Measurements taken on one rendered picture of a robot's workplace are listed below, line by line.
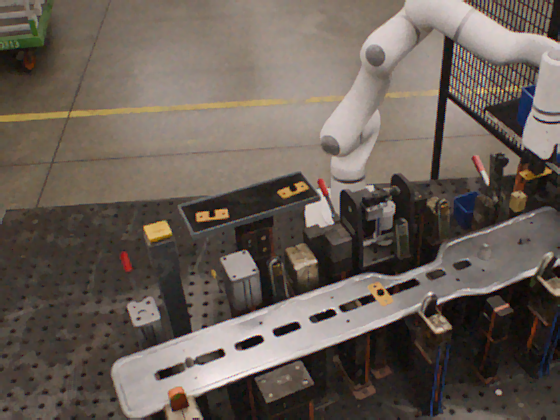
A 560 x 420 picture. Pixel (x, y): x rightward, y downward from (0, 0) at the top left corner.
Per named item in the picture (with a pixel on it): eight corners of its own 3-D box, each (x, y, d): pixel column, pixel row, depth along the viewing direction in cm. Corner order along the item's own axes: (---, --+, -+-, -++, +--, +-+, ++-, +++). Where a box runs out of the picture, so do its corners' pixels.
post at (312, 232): (313, 335, 213) (309, 237, 187) (307, 324, 217) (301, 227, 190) (328, 329, 215) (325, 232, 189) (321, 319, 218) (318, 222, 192)
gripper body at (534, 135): (523, 105, 173) (516, 143, 181) (550, 125, 167) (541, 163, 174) (547, 99, 176) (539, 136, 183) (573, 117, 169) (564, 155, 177)
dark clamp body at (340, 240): (331, 345, 211) (329, 252, 185) (313, 316, 220) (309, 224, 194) (362, 333, 214) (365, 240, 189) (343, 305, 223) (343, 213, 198)
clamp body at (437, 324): (422, 423, 190) (432, 341, 167) (399, 391, 198) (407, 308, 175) (450, 411, 193) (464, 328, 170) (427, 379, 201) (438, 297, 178)
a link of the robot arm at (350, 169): (323, 174, 229) (322, 115, 212) (354, 146, 240) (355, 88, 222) (353, 188, 224) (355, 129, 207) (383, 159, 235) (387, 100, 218)
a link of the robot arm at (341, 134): (365, 144, 225) (337, 170, 215) (338, 121, 226) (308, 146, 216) (429, 31, 184) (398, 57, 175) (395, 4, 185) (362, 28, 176)
